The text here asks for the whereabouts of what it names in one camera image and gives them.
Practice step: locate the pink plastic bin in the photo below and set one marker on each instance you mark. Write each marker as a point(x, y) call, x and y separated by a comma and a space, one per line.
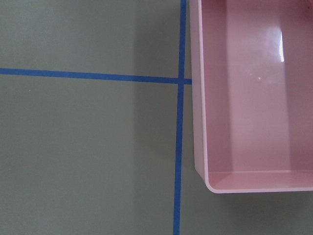
point(252, 93)

